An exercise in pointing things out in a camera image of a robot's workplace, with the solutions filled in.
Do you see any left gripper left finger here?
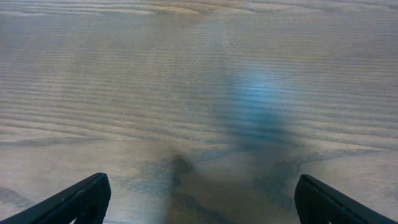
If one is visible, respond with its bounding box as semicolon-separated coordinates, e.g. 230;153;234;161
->
1;172;111;224

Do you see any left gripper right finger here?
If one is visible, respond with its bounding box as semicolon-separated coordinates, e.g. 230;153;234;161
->
294;174;397;224

